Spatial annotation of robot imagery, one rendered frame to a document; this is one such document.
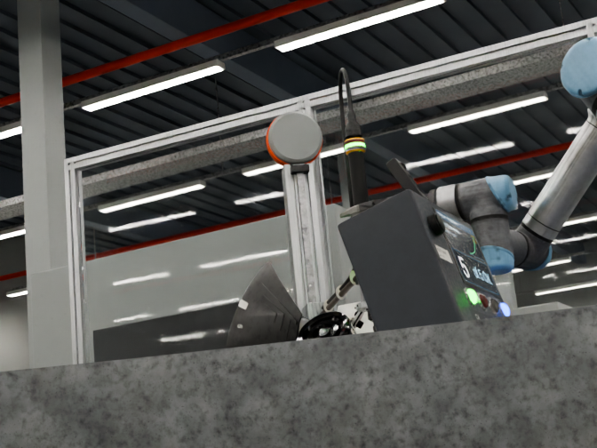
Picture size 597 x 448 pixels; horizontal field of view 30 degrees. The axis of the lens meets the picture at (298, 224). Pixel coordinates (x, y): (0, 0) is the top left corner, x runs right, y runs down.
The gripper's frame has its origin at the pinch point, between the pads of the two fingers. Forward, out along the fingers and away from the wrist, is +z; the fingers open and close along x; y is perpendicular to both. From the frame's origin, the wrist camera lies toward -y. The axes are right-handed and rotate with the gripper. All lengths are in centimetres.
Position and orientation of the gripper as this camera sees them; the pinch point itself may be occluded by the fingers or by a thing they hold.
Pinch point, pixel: (349, 213)
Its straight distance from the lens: 236.7
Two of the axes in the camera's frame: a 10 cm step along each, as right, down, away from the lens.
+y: 0.9, 9.7, -2.4
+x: 4.4, 1.8, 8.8
